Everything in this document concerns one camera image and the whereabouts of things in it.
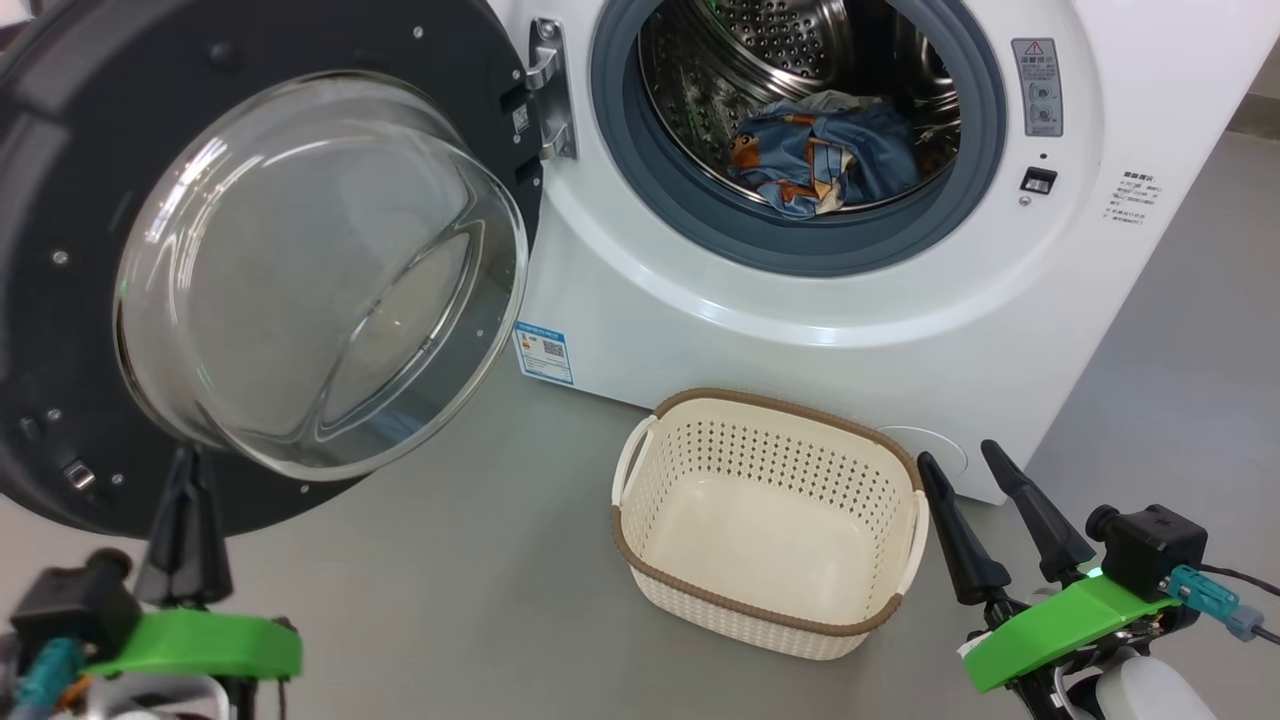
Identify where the teal-plug right camera cable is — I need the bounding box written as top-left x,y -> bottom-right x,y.
1167,564 -> 1280,647

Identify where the blue cartoon print clothing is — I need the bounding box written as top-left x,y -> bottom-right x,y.
727,90 -> 922,220

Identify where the blue energy label sticker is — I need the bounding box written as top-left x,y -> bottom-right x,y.
512,320 -> 576,387

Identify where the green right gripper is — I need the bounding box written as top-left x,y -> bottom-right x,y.
917,440 -> 1197,720

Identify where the white front-load washing machine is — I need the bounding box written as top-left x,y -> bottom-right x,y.
490,0 -> 1280,507

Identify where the cream perforated laundry basket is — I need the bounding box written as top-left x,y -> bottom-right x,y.
611,387 -> 931,662

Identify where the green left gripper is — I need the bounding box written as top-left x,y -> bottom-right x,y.
82,445 -> 304,683

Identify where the round black glass washer door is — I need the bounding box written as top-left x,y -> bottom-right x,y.
0,0 -> 547,541

